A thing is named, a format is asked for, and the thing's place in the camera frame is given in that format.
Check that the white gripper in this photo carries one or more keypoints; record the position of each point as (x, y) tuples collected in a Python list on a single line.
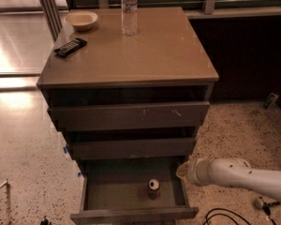
[(194, 172)]

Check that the orange soda can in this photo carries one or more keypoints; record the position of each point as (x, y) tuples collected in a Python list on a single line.
[(153, 188)]

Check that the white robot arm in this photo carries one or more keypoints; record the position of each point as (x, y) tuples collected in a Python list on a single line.
[(231, 173)]

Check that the grey open bottom drawer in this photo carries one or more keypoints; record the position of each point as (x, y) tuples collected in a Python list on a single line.
[(115, 191)]

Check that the grey middle drawer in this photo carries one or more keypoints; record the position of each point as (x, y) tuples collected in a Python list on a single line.
[(131, 149)]

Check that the grey drawer cabinet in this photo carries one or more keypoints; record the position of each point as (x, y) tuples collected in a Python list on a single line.
[(163, 63)]

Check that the grey top drawer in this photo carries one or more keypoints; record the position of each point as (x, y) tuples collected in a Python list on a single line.
[(134, 116)]

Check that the power strip on floor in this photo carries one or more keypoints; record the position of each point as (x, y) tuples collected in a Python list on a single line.
[(261, 204)]

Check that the black snack bar packet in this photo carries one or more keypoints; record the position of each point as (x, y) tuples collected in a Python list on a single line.
[(70, 47)]

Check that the clear plastic water bottle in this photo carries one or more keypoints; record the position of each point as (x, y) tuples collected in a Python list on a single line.
[(129, 17)]

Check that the white ceramic bowl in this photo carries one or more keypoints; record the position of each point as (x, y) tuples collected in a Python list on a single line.
[(81, 20)]

